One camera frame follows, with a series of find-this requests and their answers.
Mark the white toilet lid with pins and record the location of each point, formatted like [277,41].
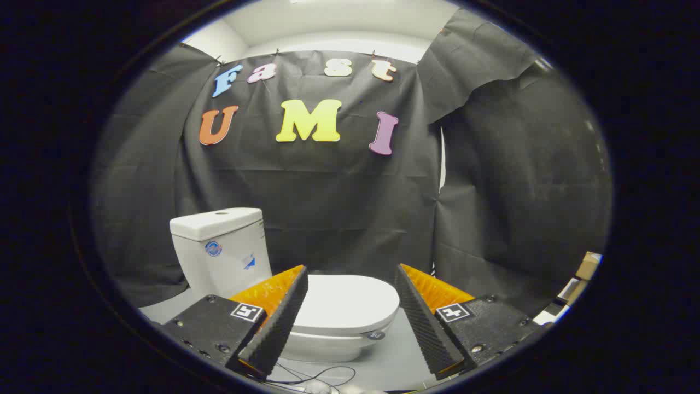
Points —
[350,301]

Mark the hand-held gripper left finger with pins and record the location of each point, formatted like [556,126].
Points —
[279,323]

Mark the black backdrop cloth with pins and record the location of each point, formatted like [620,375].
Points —
[328,191]

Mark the white toilet tank cover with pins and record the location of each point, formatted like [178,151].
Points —
[213,221]

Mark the brown cardboard box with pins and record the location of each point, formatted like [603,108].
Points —
[588,266]

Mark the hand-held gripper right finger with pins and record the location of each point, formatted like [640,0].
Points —
[426,328]

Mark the white ceramic toilet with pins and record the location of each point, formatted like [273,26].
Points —
[224,268]

